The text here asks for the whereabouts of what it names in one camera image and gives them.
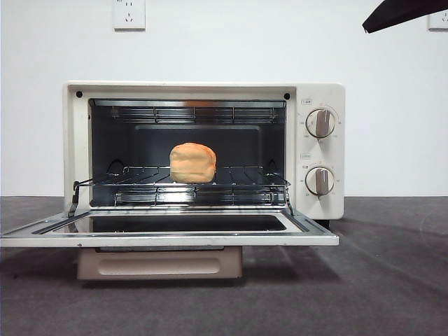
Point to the golden brown bread loaf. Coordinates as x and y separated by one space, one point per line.
192 162

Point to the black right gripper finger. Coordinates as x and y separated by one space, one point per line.
406 12

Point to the beige oven timer knob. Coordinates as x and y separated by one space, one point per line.
319 181

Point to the white wall socket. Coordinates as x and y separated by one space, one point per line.
129 15
439 22

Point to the beige oven temperature knob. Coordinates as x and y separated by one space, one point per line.
319 123

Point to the white Toshiba toaster oven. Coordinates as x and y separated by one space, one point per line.
340 157

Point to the metal heater guard grid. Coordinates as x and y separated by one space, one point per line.
175 113
217 197

